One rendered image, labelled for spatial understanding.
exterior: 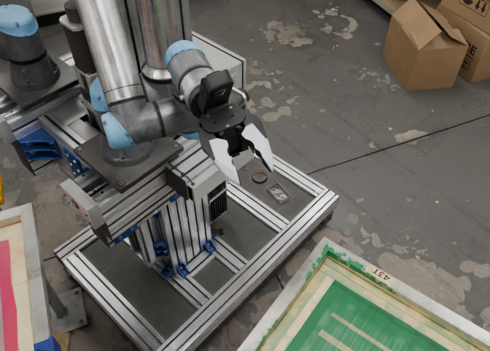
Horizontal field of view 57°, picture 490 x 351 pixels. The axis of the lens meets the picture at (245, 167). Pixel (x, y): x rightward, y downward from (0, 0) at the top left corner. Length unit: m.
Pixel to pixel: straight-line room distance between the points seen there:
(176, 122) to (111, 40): 0.19
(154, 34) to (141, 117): 0.27
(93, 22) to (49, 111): 0.79
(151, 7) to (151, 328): 1.46
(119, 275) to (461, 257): 1.82
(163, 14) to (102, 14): 0.19
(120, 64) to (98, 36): 0.06
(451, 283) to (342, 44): 2.30
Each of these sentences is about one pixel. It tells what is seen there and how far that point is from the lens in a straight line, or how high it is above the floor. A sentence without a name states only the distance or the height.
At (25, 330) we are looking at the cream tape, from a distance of 1.43.
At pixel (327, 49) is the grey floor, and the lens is 4.07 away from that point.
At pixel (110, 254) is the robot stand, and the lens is 2.40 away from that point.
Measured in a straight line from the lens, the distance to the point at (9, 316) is 1.46.
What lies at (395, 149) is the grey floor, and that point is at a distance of 3.23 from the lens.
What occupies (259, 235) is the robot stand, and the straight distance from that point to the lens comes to 2.36.
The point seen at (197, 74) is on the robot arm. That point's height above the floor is 1.69.
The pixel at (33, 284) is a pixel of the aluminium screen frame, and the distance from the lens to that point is 1.44.
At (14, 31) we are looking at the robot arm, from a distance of 1.54.
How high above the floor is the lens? 2.16
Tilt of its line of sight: 47 degrees down
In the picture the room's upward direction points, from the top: straight up
